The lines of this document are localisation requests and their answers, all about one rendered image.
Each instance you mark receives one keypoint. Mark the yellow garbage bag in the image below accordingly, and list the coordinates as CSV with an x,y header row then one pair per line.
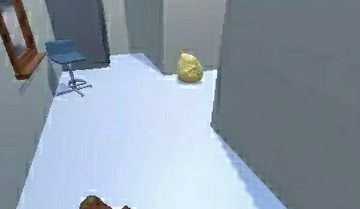
x,y
189,69

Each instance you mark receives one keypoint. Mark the blue swivel chair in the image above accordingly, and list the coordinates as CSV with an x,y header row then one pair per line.
x,y
63,52

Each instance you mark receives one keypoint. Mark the brown lumpy object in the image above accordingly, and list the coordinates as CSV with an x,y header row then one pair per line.
x,y
99,207

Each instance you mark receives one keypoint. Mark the brown framed window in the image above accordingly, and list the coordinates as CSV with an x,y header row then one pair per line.
x,y
23,61

